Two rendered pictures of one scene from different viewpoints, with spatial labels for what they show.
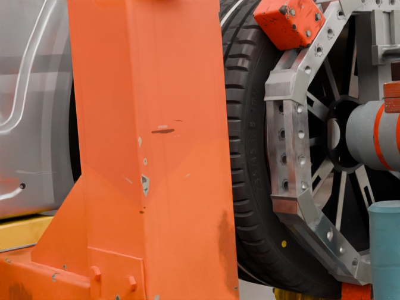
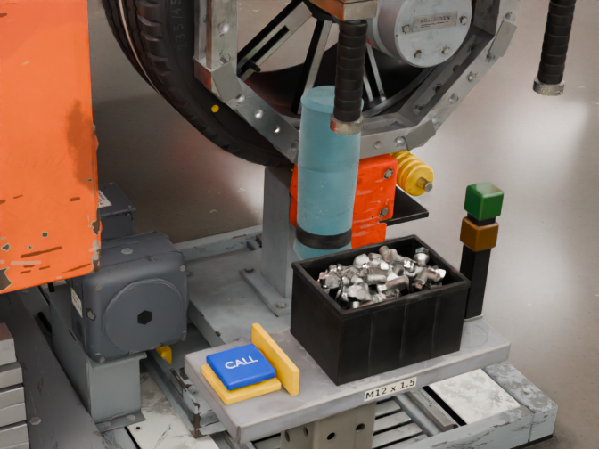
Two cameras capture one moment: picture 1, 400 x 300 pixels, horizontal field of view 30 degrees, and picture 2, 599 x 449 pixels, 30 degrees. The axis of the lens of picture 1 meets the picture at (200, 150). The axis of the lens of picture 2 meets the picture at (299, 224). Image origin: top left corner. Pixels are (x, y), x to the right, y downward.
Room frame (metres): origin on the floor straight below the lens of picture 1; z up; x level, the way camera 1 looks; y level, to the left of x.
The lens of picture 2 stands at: (-0.19, -0.52, 1.35)
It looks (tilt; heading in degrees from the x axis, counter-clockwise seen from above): 29 degrees down; 9
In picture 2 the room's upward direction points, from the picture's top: 3 degrees clockwise
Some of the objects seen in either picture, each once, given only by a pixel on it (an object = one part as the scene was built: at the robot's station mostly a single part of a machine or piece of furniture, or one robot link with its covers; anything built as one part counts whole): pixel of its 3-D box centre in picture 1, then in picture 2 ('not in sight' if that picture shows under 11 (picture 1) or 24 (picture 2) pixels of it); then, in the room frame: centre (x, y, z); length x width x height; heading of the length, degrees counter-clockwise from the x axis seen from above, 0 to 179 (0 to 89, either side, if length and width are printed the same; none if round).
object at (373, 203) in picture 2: not in sight; (339, 193); (1.47, -0.32, 0.48); 0.16 x 0.12 x 0.17; 39
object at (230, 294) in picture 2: not in sight; (297, 240); (1.57, -0.24, 0.32); 0.40 x 0.30 x 0.28; 129
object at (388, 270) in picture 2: not in sight; (377, 303); (1.10, -0.43, 0.51); 0.20 x 0.14 x 0.13; 128
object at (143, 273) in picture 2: not in sight; (102, 287); (1.43, 0.09, 0.26); 0.42 x 0.18 x 0.35; 39
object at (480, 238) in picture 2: not in sight; (479, 232); (1.20, -0.56, 0.59); 0.04 x 0.04 x 0.04; 39
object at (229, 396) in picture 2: not in sight; (240, 377); (0.97, -0.27, 0.46); 0.08 x 0.08 x 0.01; 39
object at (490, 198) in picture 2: not in sight; (483, 200); (1.20, -0.56, 0.64); 0.04 x 0.04 x 0.04; 39
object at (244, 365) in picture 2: not in sight; (241, 369); (0.97, -0.27, 0.47); 0.07 x 0.07 x 0.02; 39
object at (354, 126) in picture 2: not in sight; (349, 72); (1.15, -0.36, 0.83); 0.04 x 0.04 x 0.16
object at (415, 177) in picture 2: not in sight; (381, 151); (1.59, -0.38, 0.51); 0.29 x 0.06 x 0.06; 39
